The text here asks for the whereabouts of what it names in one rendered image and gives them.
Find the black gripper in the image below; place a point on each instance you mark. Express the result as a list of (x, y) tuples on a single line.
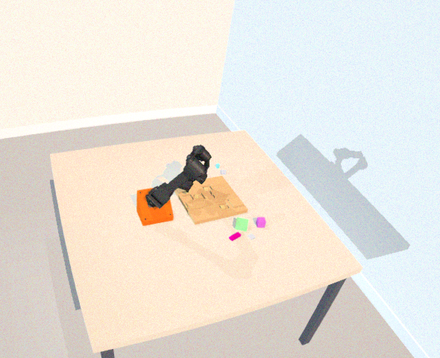
[(187, 185)]

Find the purple cube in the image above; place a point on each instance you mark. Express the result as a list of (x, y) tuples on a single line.
[(260, 222)]

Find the green block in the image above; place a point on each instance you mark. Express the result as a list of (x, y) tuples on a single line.
[(241, 224)]

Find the magenta rectangular block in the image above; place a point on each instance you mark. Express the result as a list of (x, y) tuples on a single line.
[(235, 236)]

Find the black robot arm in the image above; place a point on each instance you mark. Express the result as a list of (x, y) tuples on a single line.
[(159, 196)]

